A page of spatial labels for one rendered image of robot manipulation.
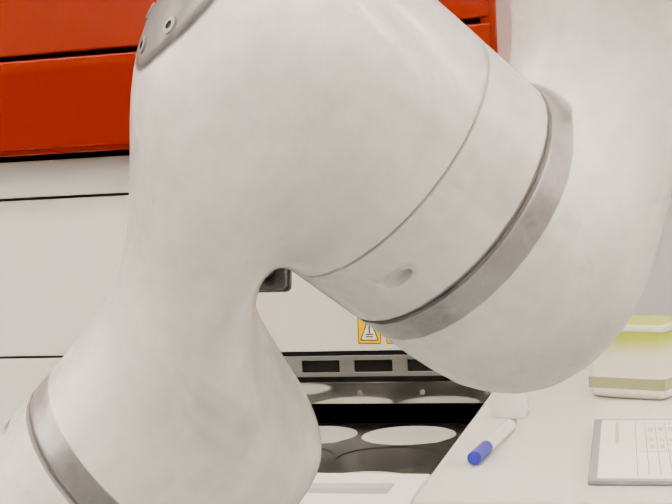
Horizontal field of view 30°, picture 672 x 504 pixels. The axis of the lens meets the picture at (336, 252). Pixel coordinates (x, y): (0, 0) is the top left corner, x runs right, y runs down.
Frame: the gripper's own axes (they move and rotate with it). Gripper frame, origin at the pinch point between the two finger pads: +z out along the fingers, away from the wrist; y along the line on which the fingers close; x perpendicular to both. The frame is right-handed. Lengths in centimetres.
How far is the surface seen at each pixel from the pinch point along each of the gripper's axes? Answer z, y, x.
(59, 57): -32, -47, -42
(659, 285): -22, -206, 24
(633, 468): 13.9, -6.3, 24.2
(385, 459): 14.1, -39.5, -0.5
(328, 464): 14.6, -36.8, -5.6
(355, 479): 14.9, -5.8, 5.0
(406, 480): 14.9, -5.6, 8.7
